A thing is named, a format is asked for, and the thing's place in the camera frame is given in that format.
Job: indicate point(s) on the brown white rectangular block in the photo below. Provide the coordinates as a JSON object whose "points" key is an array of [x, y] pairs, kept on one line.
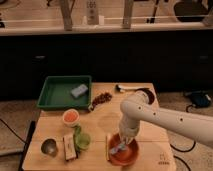
{"points": [[70, 153]]}

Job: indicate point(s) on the green cup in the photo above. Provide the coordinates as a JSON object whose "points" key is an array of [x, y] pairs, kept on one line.
{"points": [[81, 139]]}

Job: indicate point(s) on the white cup orange inside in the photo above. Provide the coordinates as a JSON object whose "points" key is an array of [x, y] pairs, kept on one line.
{"points": [[70, 117]]}

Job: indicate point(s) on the dark blue bag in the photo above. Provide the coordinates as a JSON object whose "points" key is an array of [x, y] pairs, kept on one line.
{"points": [[199, 99]]}

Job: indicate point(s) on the dark brown bowl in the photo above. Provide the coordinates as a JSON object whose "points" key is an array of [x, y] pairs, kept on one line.
{"points": [[150, 95]]}

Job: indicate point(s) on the green plastic tray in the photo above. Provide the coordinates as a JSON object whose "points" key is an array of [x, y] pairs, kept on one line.
{"points": [[56, 93]]}

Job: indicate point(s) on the metal cup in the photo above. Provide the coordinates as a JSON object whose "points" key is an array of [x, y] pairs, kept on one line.
{"points": [[49, 147]]}

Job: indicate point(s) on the wooden stick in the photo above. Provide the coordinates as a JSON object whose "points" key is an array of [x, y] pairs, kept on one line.
{"points": [[108, 136]]}

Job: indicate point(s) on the red bowl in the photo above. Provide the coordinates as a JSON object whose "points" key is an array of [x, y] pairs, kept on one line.
{"points": [[123, 157]]}

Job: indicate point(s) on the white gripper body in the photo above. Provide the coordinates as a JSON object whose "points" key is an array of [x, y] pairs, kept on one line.
{"points": [[127, 134]]}

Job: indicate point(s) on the grey blue sponge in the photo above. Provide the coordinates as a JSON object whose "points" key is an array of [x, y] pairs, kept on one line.
{"points": [[78, 91]]}

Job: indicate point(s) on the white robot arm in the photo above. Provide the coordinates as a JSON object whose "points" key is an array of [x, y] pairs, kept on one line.
{"points": [[138, 107]]}

